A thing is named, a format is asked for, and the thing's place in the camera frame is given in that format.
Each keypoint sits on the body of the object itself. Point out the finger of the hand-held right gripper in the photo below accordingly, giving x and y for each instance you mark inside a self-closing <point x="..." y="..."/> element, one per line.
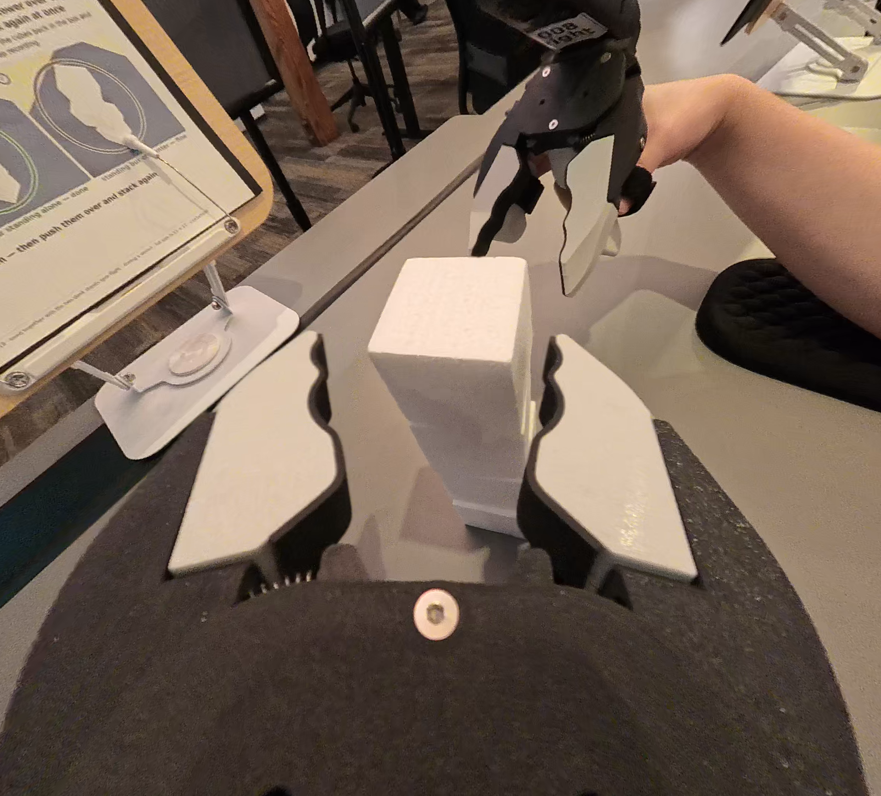
<point x="492" y="197"/>
<point x="588" y="204"/>

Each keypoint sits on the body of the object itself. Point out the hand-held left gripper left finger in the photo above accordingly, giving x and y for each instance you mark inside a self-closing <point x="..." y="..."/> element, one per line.
<point x="254" y="465"/>

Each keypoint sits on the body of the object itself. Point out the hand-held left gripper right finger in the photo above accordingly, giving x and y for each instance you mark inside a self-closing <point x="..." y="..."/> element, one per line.
<point x="612" y="479"/>

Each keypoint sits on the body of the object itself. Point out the white hard foam cube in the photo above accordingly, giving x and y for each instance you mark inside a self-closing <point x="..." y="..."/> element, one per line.
<point x="489" y="493"/>
<point x="475" y="452"/>
<point x="492" y="520"/>
<point x="447" y="321"/>

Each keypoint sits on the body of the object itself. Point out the person's right forearm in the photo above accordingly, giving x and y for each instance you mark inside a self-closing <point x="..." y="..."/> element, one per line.
<point x="791" y="190"/>

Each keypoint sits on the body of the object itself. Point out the person's right hand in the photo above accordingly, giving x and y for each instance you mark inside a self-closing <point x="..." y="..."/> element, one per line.
<point x="671" y="121"/>

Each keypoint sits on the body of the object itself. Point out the wooden book stand white base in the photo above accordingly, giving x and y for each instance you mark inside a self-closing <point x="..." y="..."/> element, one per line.
<point x="261" y="321"/>

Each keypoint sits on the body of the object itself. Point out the black swivel office chair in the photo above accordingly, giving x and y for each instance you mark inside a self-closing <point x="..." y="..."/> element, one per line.
<point x="296" y="4"/>

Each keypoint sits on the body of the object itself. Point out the wooden building pillar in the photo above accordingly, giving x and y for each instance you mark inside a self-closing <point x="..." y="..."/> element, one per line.
<point x="275" y="18"/>

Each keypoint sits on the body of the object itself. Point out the printed instruction sheet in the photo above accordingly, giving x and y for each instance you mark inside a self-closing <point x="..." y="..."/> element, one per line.
<point x="69" y="245"/>

